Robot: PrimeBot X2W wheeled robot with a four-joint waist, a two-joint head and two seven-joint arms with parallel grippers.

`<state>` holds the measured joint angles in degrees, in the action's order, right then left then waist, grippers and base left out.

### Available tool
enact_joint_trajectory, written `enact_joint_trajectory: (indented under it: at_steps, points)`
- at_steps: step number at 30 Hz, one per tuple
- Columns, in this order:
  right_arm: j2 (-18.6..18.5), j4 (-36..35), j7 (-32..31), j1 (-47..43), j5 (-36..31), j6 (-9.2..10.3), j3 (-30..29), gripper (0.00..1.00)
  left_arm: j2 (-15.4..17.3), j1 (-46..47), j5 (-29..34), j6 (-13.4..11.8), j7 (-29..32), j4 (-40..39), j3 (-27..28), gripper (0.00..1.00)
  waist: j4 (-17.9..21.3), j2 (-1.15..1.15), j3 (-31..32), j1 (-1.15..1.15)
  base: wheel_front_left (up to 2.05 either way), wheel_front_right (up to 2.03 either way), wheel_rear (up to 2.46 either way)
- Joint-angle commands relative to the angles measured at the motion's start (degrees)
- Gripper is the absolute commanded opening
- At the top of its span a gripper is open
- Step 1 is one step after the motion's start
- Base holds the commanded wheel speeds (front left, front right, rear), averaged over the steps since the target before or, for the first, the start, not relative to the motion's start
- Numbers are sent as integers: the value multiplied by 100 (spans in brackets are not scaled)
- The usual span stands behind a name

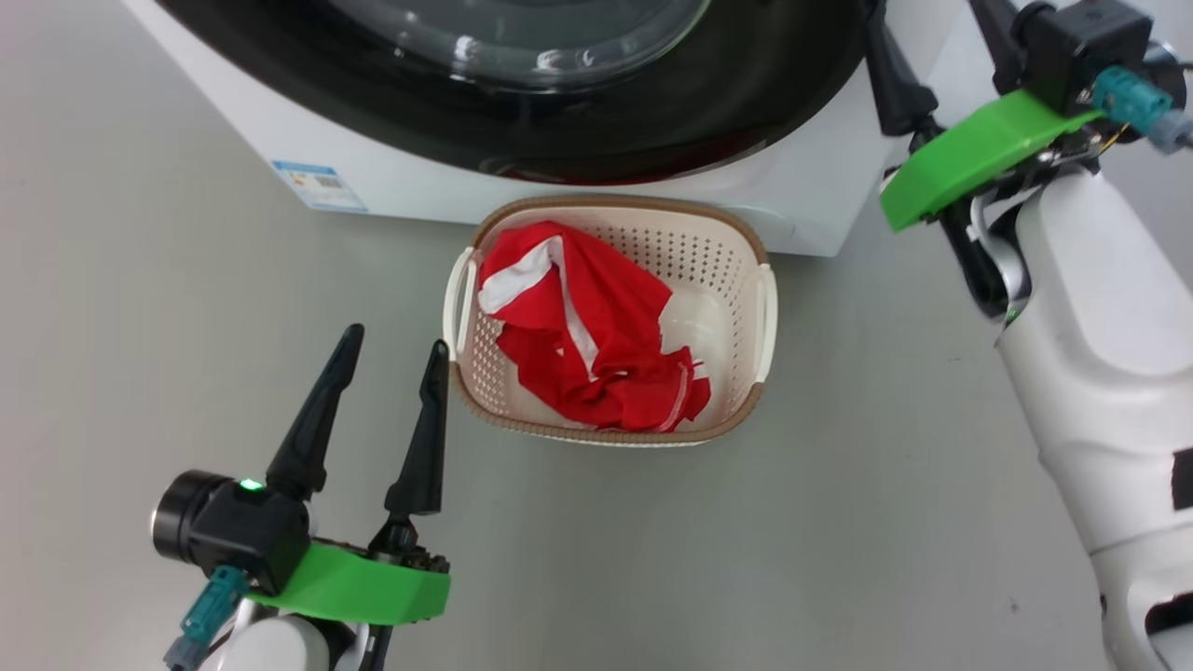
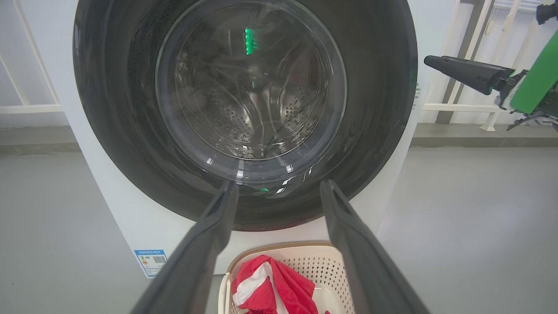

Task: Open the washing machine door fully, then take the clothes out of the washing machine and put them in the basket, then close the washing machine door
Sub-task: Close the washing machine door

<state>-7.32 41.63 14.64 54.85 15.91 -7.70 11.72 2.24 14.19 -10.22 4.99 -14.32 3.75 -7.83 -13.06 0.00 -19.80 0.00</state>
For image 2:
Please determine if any red and white garment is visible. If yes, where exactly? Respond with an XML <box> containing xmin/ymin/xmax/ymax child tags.
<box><xmin>231</xmin><ymin>255</ymin><xmax>333</xmax><ymax>314</ymax></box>

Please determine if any white metal railing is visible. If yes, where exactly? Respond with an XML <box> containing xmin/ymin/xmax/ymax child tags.
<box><xmin>0</xmin><ymin>0</ymin><xmax>65</xmax><ymax>115</ymax></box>
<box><xmin>421</xmin><ymin>0</ymin><xmax>558</xmax><ymax>132</ymax></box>

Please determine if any stainless steel washing machine drum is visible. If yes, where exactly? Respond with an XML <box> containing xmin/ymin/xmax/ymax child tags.
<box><xmin>174</xmin><ymin>9</ymin><xmax>328</xmax><ymax>161</ymax></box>

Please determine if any white front-load washing machine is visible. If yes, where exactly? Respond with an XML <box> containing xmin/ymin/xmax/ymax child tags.
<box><xmin>19</xmin><ymin>0</ymin><xmax>457</xmax><ymax>280</ymax></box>

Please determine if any cream laundry basket brown rim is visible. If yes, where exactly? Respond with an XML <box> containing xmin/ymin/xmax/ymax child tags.
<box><xmin>218</xmin><ymin>241</ymin><xmax>357</xmax><ymax>314</ymax></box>

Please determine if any blue energy label sticker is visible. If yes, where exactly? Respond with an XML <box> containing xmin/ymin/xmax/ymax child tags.
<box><xmin>133</xmin><ymin>249</ymin><xmax>169</xmax><ymax>279</ymax></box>

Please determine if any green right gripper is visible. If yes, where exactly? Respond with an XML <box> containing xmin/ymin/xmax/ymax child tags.
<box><xmin>423</xmin><ymin>30</ymin><xmax>558</xmax><ymax>131</ymax></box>

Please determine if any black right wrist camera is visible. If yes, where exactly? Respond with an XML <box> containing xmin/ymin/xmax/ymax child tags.
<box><xmin>535</xmin><ymin>2</ymin><xmax>558</xmax><ymax>26</ymax></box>

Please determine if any black round glass washer door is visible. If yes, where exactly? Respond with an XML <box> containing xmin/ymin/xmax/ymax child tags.
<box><xmin>72</xmin><ymin>0</ymin><xmax>419</xmax><ymax>232</ymax></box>

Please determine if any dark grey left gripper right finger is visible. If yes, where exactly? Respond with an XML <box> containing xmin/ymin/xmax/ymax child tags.
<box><xmin>320</xmin><ymin>178</ymin><xmax>431</xmax><ymax>314</ymax></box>

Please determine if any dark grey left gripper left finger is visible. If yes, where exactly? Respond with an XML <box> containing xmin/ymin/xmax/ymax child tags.
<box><xmin>130</xmin><ymin>181</ymin><xmax>240</xmax><ymax>314</ymax></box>

